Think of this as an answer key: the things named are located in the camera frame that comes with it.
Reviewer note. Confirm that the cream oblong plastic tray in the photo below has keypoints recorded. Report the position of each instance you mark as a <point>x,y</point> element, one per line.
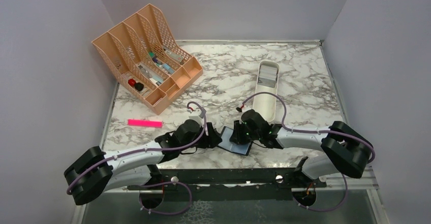
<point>265,104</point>

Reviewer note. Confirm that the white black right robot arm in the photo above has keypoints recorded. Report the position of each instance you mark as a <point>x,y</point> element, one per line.
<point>344,150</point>

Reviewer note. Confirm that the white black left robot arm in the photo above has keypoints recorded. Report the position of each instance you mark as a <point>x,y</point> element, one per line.
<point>95,171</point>

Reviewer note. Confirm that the teal pens in organizer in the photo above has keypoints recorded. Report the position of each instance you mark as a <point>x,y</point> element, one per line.
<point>164,66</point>

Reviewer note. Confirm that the black leather card holder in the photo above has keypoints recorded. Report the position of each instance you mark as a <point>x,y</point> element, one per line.
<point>228,144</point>

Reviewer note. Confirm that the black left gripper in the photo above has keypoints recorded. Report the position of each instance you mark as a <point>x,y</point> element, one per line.
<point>211,140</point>

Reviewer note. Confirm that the red round item in organizer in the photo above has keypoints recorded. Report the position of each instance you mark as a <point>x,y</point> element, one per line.
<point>131,82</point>

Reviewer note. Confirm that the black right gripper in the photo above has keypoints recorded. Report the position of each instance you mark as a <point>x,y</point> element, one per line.
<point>236,136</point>

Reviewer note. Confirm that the peach plastic file organizer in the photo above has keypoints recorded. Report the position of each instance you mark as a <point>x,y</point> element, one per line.
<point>125,47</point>

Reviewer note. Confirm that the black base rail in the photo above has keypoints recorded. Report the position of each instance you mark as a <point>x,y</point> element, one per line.
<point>222,185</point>

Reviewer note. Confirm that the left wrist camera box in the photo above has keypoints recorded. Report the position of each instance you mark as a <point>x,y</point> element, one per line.
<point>199,118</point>

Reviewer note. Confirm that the pink rectangular bar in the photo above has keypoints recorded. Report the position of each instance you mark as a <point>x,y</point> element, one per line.
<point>145,123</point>

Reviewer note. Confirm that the grey device in organizer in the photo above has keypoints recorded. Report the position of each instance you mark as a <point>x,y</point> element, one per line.
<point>178,58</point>

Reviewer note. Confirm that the black round item in organizer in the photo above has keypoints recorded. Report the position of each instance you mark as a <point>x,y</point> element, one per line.
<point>139,86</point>

